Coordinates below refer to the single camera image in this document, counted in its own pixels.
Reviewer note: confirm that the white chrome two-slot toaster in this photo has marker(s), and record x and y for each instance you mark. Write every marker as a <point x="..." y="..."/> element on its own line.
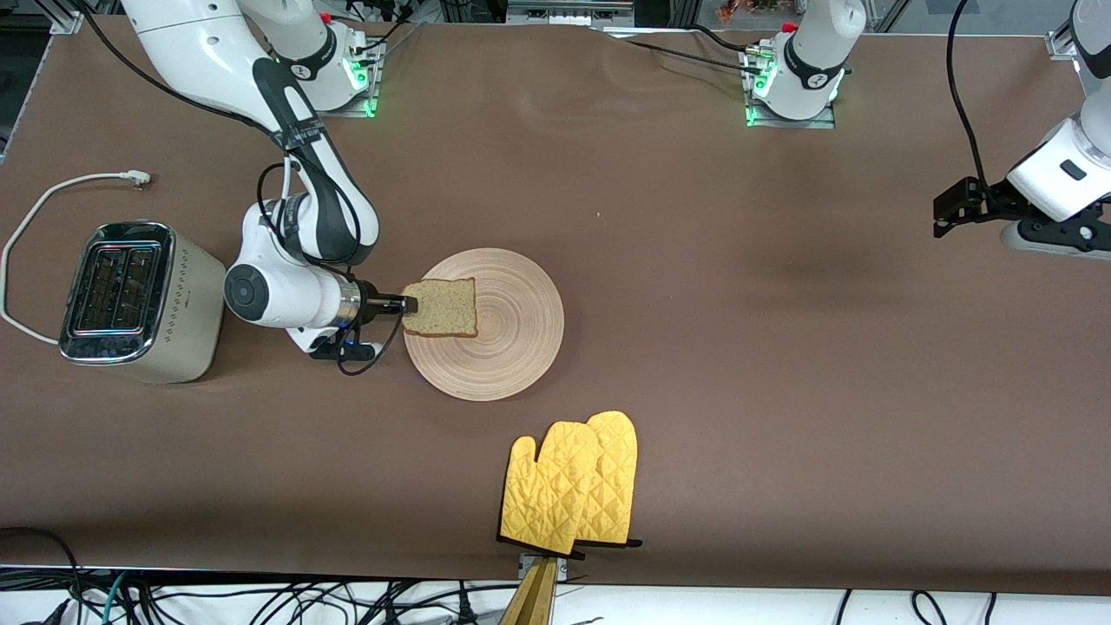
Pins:
<point x="191" y="321"/>

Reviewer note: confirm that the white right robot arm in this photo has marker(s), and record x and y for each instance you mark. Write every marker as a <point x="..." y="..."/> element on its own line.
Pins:
<point x="286" y="295"/>

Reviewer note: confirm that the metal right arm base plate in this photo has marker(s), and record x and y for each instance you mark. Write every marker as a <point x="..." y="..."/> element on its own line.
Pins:
<point x="347" y="108"/>

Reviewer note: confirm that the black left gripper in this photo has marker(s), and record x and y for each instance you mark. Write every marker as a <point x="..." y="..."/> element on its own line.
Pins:
<point x="990" y="203"/>

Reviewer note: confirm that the round wooden plate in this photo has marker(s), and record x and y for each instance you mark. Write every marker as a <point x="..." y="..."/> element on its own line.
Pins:
<point x="512" y="338"/>

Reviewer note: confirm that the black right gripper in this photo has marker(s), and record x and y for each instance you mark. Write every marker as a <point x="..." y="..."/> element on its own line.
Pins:
<point x="377" y="304"/>

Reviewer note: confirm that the aluminium frame profile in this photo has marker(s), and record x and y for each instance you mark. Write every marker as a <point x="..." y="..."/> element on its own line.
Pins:
<point x="1063" y="43"/>

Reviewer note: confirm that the brown bread slice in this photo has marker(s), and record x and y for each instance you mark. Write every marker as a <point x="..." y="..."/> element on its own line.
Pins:
<point x="443" y="305"/>

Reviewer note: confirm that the wooden stand with metal bracket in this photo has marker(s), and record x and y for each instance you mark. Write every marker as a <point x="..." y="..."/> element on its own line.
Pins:
<point x="531" y="599"/>

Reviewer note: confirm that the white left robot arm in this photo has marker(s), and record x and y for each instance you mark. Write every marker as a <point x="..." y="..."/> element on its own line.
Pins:
<point x="811" y="52"/>

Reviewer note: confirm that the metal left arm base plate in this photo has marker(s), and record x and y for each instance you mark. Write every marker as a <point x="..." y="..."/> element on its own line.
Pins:
<point x="790" y="123"/>

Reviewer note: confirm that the yellow quilted oven mitt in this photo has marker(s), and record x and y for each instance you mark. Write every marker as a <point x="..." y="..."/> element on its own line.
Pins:
<point x="618" y="469"/>
<point x="547" y="486"/>

